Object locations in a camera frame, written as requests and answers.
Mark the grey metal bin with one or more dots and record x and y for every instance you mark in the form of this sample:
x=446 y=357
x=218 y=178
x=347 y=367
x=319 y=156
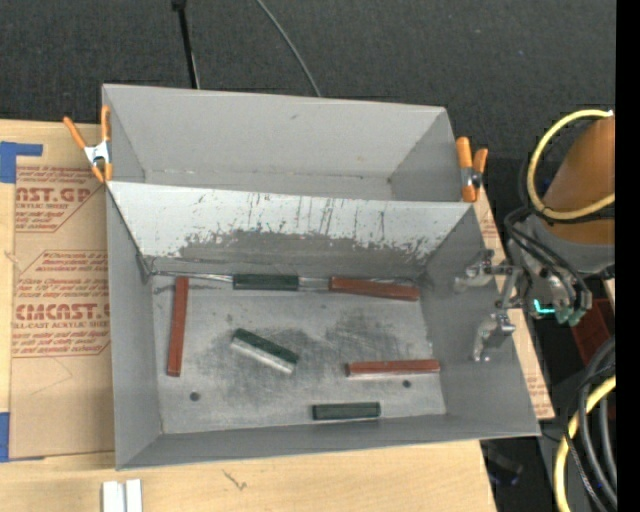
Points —
x=300 y=235

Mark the red-brown flat block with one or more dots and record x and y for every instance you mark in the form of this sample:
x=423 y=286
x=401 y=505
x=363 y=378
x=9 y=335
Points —
x=392 y=367
x=375 y=288
x=178 y=325

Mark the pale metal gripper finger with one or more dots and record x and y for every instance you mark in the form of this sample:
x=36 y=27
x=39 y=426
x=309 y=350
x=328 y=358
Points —
x=492 y=334
x=474 y=278

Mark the dark green flat block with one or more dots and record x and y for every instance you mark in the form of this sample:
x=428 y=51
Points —
x=346 y=411
x=265 y=282
x=265 y=347

